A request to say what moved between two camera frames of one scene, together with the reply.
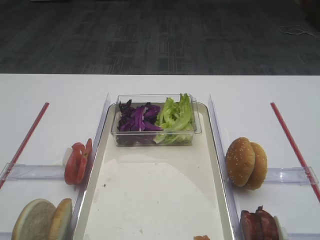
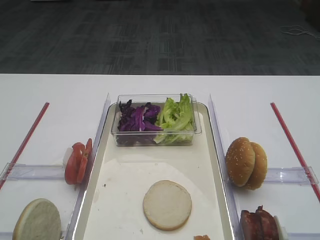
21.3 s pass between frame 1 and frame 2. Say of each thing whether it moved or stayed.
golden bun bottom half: moved
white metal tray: stayed
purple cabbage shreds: stayed
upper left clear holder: stayed
